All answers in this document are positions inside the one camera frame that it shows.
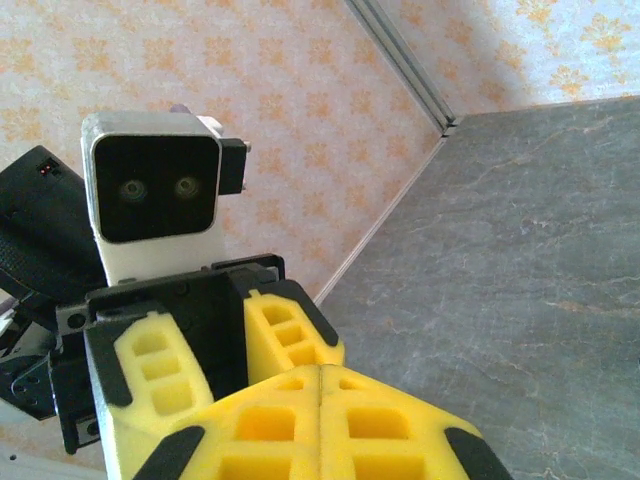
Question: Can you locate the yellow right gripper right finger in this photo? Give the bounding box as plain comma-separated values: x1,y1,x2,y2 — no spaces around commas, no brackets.
319,364,514,480

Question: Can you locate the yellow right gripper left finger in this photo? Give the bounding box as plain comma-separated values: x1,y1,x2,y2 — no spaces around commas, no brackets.
133,364,321,480

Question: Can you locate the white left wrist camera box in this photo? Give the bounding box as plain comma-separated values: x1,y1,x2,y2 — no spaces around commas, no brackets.
81,110,251,287

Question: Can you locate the aluminium frame post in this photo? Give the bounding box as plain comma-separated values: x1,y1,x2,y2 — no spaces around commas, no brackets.
344,0,459,137

